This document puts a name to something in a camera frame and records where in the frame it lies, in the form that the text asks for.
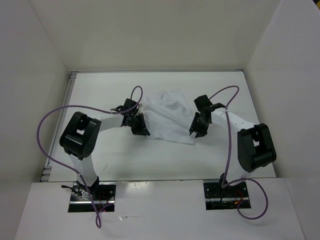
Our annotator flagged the purple cable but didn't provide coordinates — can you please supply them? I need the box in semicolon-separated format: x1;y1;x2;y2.
36;86;143;230
208;85;270;220

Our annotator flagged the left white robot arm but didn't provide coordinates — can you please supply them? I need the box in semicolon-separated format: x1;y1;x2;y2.
59;98;150;200

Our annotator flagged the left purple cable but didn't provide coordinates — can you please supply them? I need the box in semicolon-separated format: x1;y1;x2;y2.
36;86;143;230

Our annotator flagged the white skirt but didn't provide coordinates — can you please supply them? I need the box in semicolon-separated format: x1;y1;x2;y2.
141;89;196;145

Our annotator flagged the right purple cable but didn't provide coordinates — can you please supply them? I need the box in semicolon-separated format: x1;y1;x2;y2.
208;85;270;220

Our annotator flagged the aluminium table frame rail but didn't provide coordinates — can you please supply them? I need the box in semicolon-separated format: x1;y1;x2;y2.
39;69;245;182

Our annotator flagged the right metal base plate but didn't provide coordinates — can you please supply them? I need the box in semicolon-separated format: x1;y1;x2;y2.
203;180;251;211

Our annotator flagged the metal base plate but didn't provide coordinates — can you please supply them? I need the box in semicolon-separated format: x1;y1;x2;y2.
203;180;251;211
68;182;116;213

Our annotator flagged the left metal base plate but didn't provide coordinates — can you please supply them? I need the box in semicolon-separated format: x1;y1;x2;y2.
68;182;116;213

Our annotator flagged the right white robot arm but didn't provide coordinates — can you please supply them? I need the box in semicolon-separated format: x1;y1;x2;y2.
189;95;277;197

